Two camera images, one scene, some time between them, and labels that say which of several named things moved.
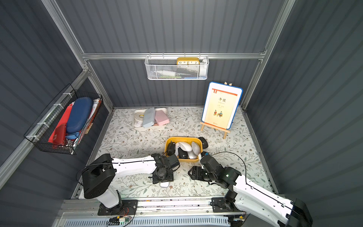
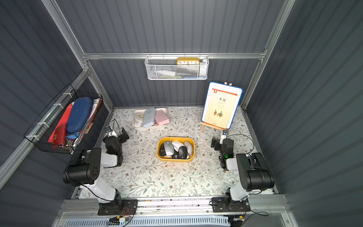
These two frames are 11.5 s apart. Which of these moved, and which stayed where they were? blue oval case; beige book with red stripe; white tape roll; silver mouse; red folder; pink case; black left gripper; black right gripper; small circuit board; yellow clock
Moved: black left gripper; black right gripper; silver mouse
Stayed: beige book with red stripe; blue oval case; red folder; small circuit board; yellow clock; white tape roll; pink case
